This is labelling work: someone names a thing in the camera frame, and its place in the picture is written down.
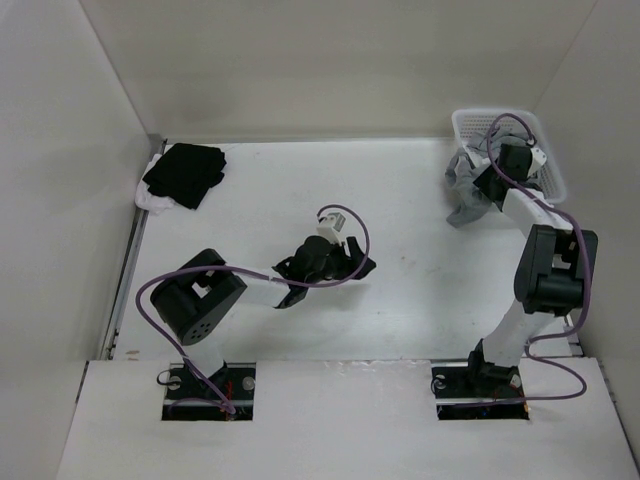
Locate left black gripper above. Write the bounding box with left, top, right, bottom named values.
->
left=305, top=237, right=374, bottom=287

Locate grey tank top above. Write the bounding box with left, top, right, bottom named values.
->
left=444, top=127, right=536, bottom=228

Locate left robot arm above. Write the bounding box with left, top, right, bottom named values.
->
left=150, top=235, right=377, bottom=399

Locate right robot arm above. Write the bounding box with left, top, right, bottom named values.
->
left=463, top=145, right=598, bottom=398

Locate folded black tank top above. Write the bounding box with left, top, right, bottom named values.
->
left=142, top=143, right=227, bottom=210

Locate folded white tank top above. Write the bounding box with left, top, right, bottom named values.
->
left=134, top=178, right=176, bottom=215

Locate white plastic basket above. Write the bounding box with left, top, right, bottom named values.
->
left=451, top=107, right=567, bottom=205

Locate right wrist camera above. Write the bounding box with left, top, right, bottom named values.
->
left=529, top=146, right=547, bottom=176

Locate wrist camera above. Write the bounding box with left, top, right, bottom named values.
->
left=316, top=212, right=346, bottom=245
left=529, top=146, right=547, bottom=176

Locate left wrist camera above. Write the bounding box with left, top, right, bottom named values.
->
left=316, top=212, right=346, bottom=245

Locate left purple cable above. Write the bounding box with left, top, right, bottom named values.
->
left=134, top=203, right=371, bottom=421

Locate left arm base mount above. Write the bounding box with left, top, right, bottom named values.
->
left=156, top=363, right=257, bottom=422

